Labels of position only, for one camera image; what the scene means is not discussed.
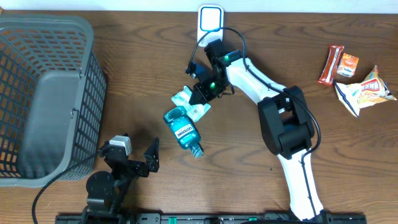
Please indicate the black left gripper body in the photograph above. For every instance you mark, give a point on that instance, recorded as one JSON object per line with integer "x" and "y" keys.
{"x": 122, "y": 177}

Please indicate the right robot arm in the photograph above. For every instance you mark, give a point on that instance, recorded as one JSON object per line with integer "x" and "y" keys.
{"x": 287, "y": 125}

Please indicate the small orange packet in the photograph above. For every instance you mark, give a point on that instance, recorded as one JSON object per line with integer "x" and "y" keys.
{"x": 347, "y": 65}

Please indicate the blue mouthwash bottle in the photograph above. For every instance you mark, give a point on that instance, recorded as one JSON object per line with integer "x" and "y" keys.
{"x": 184, "y": 130}

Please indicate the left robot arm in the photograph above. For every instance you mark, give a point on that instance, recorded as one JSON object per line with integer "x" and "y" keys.
{"x": 107, "y": 190}

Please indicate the white wet wipes pack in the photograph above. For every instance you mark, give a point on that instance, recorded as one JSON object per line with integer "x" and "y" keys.
{"x": 194, "y": 112}

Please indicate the red brown snack bar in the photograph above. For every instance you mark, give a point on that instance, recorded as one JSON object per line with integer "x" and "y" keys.
{"x": 334, "y": 55}

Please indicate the grey plastic shopping basket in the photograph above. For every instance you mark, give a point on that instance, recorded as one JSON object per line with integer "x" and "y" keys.
{"x": 52, "y": 97}

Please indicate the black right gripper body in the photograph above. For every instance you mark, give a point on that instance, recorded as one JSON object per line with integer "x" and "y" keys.
{"x": 211, "y": 85}

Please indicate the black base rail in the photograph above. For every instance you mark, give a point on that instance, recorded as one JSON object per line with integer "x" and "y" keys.
{"x": 156, "y": 218}

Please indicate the yellow snack bag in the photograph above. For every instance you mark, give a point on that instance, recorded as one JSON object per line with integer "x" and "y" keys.
{"x": 356, "y": 96}

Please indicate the white barcode scanner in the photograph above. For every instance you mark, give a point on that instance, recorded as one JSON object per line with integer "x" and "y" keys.
{"x": 210, "y": 17}

